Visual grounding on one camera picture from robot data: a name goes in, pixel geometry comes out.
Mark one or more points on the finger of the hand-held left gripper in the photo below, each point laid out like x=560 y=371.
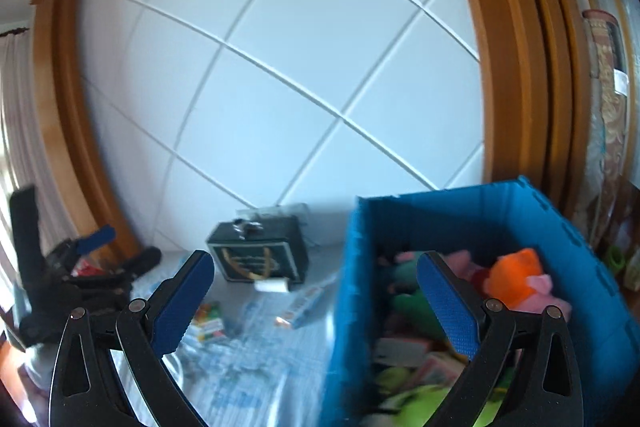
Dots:
x=95 y=239
x=142 y=262

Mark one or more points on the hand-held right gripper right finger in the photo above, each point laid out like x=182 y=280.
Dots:
x=447 y=302

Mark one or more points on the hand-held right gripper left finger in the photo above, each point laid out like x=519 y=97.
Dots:
x=182 y=302

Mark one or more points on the pink pig plush orange dress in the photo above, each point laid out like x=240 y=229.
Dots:
x=520 y=277

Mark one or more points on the blue plastic crate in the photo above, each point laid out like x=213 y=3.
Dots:
x=350 y=307

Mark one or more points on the bright green plush toy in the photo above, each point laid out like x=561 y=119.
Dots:
x=420 y=402

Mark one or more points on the small green orange packet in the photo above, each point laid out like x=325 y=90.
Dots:
x=209 y=322

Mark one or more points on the small white tag box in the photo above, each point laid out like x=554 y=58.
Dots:
x=272 y=285

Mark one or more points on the striped light blue bed sheet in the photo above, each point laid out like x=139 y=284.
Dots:
x=260 y=372

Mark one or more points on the black gift box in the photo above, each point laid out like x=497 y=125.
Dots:
x=290 y=247

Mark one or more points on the white long carton box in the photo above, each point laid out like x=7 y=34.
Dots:
x=305 y=307

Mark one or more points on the white curtain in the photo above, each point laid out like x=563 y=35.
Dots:
x=20 y=132

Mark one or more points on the clear plastic case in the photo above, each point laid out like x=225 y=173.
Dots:
x=280 y=212

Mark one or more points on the patterned beige curtain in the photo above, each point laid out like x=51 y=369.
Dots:
x=607 y=132

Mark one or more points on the wooden headboard frame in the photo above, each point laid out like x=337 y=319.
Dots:
x=510 y=57

